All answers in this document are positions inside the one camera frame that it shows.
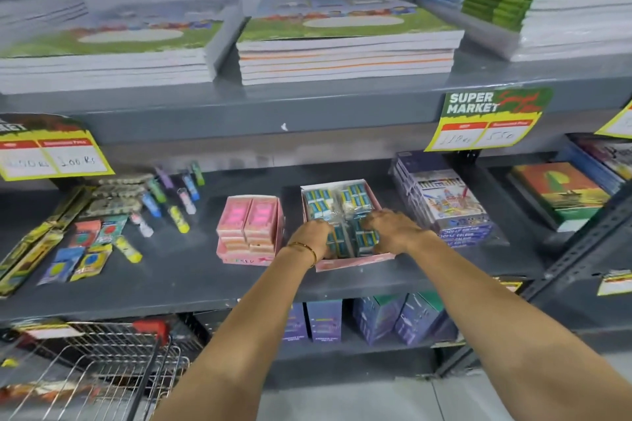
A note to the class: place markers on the yellow sharpener packet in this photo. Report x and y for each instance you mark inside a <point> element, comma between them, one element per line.
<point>91,263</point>

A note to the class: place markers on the blue eraser packet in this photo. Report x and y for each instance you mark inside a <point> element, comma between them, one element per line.
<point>339,240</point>
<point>318,203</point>
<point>365,238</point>
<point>355,198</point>

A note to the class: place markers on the row of orange snack packets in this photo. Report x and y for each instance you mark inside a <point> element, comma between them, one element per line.
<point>29,391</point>

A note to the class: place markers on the stack of dark notebooks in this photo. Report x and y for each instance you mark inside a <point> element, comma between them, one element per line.
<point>607,154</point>

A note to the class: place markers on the grey metal shelf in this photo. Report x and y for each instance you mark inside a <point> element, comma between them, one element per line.
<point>296,110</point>

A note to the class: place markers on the person's left forearm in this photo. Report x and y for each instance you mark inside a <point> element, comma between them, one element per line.
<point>237,351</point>

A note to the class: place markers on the person's left hand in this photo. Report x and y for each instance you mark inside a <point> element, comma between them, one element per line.
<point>311,238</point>

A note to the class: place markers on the stack of colour pencil boxes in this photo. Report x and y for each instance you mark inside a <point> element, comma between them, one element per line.
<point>449,203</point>

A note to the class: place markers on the stack of grey notebooks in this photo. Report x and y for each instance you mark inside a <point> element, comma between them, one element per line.
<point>39,11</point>

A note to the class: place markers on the stack of colourful sketchbooks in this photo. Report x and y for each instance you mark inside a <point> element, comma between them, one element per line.
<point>558,189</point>

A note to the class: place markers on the open pink cardboard tray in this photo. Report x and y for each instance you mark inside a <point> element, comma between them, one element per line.
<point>345,264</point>

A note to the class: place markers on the stack of green-cover drawing books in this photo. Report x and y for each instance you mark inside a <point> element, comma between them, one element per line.
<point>108,70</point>
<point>345,65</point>

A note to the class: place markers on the teal sharpener packet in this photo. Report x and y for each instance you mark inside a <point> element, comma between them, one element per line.
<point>111,229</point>

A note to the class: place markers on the blue sharpener packet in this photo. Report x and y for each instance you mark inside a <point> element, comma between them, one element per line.
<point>61,265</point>

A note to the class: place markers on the group of small colourful tubes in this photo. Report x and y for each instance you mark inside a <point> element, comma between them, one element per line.
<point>129,250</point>

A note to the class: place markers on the stack of pink erasers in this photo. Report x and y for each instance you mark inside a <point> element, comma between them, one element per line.
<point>257,244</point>

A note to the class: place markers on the yellow pencil pack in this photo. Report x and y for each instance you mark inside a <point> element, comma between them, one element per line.
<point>66,206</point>
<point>79,208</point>
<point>29,265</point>
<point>22,250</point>

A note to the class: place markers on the pink cardboard display box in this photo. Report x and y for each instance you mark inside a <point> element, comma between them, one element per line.
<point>242,260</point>

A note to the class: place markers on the beige eraser strip pack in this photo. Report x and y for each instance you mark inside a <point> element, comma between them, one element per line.
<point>126,179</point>
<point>116,206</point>
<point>121,190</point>

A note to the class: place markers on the person's right forearm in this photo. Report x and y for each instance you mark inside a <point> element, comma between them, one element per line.
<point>494,327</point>

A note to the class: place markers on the orange sharpener packet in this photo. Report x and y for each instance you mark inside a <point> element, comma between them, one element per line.
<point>85,234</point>

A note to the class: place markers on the person's right hand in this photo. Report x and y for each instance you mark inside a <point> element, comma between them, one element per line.
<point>390,230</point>

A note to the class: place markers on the yellow price tag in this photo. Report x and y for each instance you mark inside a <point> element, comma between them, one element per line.
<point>489,134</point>
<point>619,124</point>
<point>47,331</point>
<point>54,161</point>
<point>511,284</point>
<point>614,282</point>

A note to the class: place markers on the stack of green-spine notebooks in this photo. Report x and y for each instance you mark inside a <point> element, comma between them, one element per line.
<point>577,26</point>

